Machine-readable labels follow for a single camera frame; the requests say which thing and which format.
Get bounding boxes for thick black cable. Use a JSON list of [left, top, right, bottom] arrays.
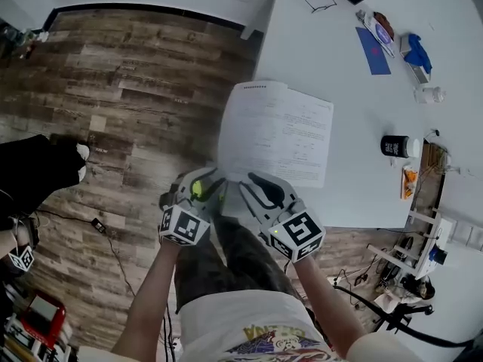
[[333, 284, 483, 350]]

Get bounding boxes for person's right forearm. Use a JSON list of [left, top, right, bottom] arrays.
[[292, 256, 368, 360]]

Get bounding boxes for white shelf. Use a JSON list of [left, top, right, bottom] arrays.
[[0, 307, 73, 362]]

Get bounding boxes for purple white packet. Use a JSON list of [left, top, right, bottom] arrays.
[[356, 10, 396, 59]]

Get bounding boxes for orange tool on wooden board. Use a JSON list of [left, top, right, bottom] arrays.
[[400, 164, 420, 201]]

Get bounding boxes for black jar white lid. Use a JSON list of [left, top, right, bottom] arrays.
[[380, 134, 421, 160]]

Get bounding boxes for white paper sheets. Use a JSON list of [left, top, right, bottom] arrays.
[[217, 80, 335, 190]]

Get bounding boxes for person in white shirt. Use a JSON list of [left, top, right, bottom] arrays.
[[77, 290, 426, 362]]

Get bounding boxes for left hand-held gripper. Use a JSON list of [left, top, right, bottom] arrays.
[[158, 166, 229, 247]]

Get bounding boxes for person's left forearm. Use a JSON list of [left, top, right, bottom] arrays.
[[112, 238, 183, 362]]

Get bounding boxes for thin black floor cable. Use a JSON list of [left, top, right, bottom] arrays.
[[35, 208, 137, 298]]

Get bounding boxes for person's dark trousers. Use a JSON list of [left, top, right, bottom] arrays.
[[173, 201, 316, 314]]

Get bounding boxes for red box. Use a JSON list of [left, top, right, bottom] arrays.
[[19, 291, 68, 350]]

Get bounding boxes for clear plastic bottle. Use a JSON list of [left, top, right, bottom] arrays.
[[413, 85, 447, 106]]

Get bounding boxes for blue folder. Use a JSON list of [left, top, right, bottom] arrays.
[[355, 26, 392, 76]]

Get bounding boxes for large white table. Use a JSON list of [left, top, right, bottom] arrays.
[[240, 0, 483, 229]]

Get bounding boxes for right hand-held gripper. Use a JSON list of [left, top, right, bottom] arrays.
[[238, 172, 327, 265]]

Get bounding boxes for grey metal box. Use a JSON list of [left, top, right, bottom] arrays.
[[398, 34, 432, 85]]

